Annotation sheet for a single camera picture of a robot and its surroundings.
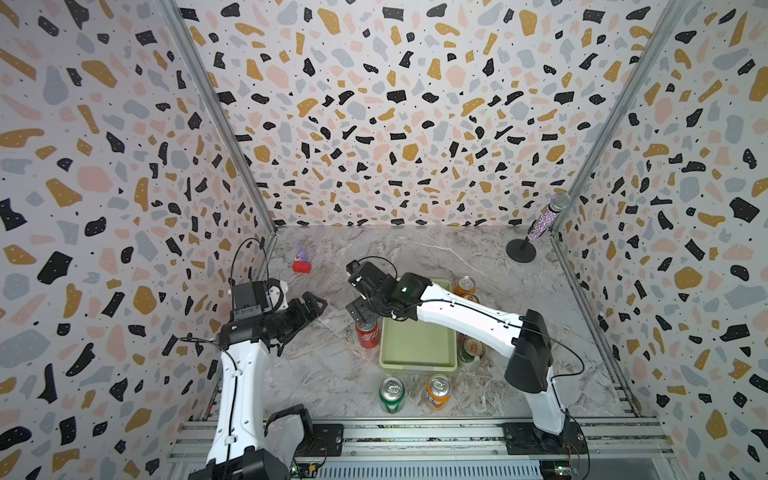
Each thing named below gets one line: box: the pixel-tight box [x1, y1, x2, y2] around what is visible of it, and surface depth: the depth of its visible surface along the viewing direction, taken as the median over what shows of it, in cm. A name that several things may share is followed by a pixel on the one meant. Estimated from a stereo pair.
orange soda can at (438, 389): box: [425, 373, 451, 408], surface depth 74 cm
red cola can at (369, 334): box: [356, 321, 381, 349], surface depth 85 cm
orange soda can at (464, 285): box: [453, 275, 476, 297], surface depth 94 cm
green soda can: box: [379, 375, 406, 414], surface depth 73 cm
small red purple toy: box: [292, 243, 312, 274], surface depth 112 cm
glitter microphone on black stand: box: [506, 192, 571, 263], surface depth 115 cm
